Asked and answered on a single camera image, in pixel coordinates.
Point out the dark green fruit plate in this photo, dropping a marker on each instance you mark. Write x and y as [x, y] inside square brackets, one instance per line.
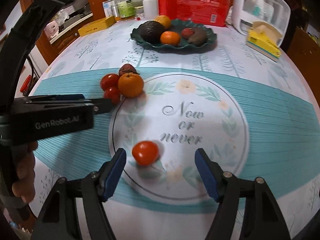
[177, 26]

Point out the dark avocado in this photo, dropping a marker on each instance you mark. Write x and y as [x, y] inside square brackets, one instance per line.
[151, 31]

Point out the small red tomato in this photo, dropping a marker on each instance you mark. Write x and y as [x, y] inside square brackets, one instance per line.
[113, 94]
[108, 81]

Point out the person's left hand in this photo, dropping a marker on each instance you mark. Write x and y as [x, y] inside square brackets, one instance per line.
[24, 187]

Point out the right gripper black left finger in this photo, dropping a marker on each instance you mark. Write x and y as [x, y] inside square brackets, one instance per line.
[58, 218]

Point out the orange tangerine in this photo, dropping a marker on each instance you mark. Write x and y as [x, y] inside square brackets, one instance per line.
[171, 38]
[130, 85]

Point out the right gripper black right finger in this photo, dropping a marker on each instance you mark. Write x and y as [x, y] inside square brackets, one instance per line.
[262, 219]

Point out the large yellow orange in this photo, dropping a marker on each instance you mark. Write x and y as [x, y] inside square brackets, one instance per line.
[164, 20]

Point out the red lychee fruit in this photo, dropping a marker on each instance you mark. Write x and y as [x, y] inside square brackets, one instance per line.
[187, 33]

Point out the white cosmetics storage box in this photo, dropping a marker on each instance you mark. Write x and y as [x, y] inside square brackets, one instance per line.
[274, 12]

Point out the white plastic bottle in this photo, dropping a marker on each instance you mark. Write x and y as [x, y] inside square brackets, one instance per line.
[150, 9]

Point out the brown oblong fruit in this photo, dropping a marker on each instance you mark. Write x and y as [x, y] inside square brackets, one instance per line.
[198, 38]

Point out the dark red wrinkled fruit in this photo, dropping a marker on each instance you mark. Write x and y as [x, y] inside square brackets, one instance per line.
[127, 68]

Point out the yellow cardboard box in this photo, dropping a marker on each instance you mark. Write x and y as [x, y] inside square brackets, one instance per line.
[96, 26]

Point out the green liquid bottle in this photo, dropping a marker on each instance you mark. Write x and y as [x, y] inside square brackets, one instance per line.
[126, 9]

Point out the white blue carton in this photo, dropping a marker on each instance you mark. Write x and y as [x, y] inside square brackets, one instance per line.
[107, 7]

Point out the patterned white teal tablecloth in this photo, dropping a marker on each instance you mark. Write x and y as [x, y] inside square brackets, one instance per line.
[254, 117]

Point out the yellow tissue pack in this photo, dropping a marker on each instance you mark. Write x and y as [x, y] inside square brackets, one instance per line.
[266, 39]

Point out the red gift box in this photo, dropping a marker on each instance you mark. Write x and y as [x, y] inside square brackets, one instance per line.
[207, 12]

